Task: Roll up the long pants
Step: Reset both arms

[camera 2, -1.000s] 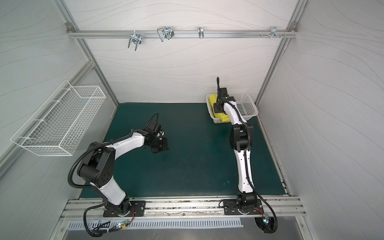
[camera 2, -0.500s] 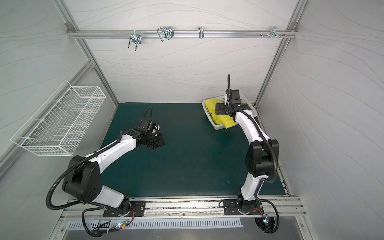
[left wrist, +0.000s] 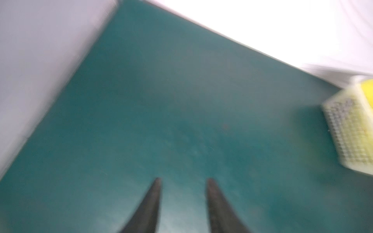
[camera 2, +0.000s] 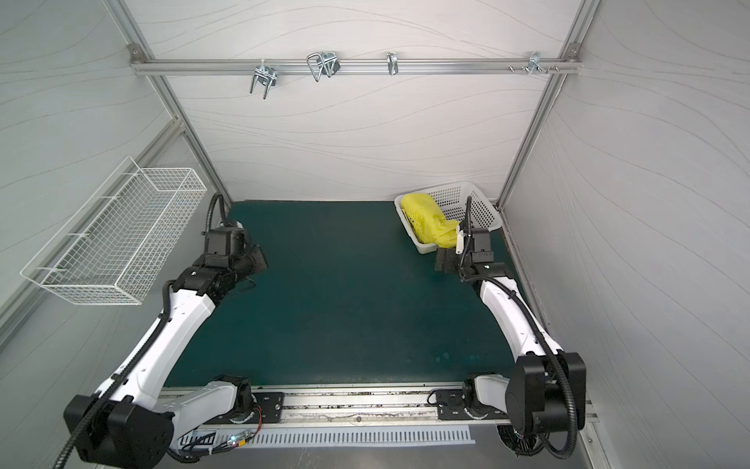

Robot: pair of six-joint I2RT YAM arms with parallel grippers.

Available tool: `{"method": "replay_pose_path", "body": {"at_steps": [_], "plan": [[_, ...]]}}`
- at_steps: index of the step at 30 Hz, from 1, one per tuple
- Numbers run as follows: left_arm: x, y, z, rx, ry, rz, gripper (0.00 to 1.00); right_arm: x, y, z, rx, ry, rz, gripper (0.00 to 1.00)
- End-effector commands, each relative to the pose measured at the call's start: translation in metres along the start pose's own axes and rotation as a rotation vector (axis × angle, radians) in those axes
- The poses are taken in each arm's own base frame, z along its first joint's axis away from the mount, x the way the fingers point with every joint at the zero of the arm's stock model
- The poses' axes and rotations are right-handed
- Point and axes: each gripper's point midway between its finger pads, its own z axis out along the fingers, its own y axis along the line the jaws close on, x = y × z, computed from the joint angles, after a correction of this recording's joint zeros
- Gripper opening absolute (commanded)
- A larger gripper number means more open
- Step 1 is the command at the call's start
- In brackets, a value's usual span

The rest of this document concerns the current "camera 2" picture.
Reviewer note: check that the green table mat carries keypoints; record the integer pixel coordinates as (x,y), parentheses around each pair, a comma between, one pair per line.
(346,299)

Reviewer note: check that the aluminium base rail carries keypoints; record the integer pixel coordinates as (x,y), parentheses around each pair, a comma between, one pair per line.
(369,404)

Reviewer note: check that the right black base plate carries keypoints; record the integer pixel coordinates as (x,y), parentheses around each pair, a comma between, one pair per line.
(458,404)

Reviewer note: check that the white plastic perforated basket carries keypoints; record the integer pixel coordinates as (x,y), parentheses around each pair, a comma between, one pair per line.
(451,199)

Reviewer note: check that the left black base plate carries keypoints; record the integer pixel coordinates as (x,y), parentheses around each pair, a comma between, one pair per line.
(267,408)

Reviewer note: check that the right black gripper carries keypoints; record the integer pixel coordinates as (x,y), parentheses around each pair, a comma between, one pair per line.
(446,261)

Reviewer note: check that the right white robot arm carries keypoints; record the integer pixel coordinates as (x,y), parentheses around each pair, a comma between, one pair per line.
(545,391)

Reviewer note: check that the horizontal aluminium top rail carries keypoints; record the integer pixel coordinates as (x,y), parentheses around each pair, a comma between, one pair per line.
(349,67)

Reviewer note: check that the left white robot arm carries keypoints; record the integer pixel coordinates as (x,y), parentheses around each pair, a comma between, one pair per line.
(122,424)

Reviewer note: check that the white wire wall basket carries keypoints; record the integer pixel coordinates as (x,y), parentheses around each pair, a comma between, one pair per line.
(110,252)

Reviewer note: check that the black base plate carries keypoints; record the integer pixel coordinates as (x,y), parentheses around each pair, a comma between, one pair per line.
(267,408)
(458,404)

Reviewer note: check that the metal u-bolt clamp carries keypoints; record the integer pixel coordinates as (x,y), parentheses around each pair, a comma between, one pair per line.
(264,78)
(323,63)

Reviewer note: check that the white slotted vent strip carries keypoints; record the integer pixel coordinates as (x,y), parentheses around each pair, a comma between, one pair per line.
(388,437)

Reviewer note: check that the yellow long pants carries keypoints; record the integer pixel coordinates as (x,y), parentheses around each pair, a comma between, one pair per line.
(428,223)

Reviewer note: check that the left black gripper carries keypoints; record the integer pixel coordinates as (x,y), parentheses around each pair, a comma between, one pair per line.
(255,260)

